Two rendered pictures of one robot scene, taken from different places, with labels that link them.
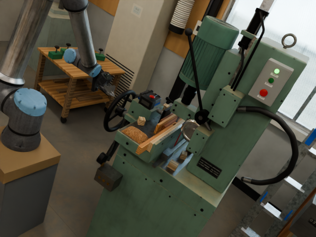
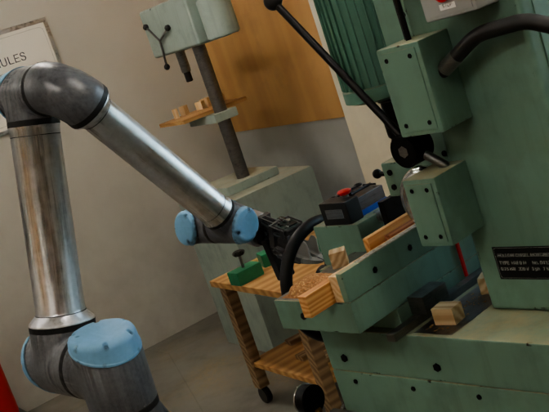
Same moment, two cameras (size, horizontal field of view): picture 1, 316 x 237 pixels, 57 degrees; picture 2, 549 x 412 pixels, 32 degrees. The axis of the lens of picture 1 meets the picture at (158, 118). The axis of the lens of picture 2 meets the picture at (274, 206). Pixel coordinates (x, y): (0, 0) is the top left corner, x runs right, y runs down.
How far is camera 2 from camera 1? 90 cm
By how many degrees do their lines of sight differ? 34
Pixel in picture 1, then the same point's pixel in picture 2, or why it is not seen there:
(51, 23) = not seen: hidden behind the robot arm
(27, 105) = (91, 347)
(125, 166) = (364, 388)
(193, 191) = (506, 340)
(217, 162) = (528, 233)
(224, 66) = (386, 10)
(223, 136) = (488, 160)
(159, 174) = (422, 353)
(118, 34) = (372, 144)
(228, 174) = not seen: outside the picture
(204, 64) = (353, 38)
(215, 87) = not seen: hidden behind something
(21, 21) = (23, 199)
